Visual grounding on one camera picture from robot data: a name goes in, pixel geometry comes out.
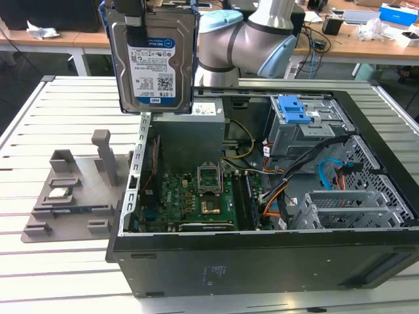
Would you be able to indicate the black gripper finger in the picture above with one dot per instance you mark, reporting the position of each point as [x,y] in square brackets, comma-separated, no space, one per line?
[137,34]

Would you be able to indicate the hard disk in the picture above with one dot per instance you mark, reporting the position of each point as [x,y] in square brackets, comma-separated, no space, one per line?
[154,72]

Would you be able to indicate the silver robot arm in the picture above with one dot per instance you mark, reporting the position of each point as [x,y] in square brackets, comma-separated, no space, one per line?
[248,42]

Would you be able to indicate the silver disk bay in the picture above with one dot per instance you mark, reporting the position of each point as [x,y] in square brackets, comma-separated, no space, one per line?
[343,209]

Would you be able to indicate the wooden desk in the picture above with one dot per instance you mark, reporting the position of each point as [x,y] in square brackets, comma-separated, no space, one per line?
[65,44]
[353,49]

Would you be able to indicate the black monitor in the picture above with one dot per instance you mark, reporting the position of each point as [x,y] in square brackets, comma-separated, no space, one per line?
[49,14]

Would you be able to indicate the crumpled white paper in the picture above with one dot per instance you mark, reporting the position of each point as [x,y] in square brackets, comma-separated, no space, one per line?
[41,31]

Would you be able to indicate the grey power supply unit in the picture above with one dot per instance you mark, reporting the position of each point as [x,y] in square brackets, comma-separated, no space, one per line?
[186,137]

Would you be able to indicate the black case fan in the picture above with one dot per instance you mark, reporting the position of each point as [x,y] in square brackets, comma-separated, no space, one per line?
[156,157]

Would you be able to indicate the grey parts rack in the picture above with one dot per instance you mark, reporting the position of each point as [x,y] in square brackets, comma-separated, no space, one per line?
[82,170]

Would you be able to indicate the green motherboard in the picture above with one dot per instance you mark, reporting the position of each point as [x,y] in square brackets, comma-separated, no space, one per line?
[176,196]

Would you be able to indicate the metal locking lever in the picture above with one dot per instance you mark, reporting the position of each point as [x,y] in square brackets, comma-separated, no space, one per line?
[223,178]

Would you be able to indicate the silver CPU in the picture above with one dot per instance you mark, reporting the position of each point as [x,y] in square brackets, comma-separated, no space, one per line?
[59,194]

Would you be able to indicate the dark RAM stick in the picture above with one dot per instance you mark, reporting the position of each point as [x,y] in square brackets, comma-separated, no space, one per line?
[72,208]

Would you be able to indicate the CPU socket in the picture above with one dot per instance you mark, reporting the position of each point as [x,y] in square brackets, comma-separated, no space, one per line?
[211,205]

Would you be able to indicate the silver optical drive bay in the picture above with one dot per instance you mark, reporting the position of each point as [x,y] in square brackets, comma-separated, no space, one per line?
[294,137]

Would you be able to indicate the black RAM slot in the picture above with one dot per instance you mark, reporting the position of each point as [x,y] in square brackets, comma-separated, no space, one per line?
[253,201]
[238,201]
[243,201]
[248,201]

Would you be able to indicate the black container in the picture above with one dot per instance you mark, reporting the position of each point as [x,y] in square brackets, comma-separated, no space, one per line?
[332,26]

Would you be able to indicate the black graphics card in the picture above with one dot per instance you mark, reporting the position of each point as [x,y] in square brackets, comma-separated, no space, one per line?
[206,227]

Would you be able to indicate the grey tray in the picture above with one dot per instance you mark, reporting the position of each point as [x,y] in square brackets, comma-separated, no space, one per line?
[360,17]

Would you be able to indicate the clear plastic bag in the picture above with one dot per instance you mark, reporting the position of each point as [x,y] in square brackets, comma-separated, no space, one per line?
[376,29]

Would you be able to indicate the blue cardboard box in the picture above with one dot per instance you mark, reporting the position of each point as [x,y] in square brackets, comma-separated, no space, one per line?
[399,13]

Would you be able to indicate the black open PC case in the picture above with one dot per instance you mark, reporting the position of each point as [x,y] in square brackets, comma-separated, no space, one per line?
[262,268]

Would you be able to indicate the white cardboard box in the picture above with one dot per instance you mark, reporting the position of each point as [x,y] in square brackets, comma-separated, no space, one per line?
[409,39]

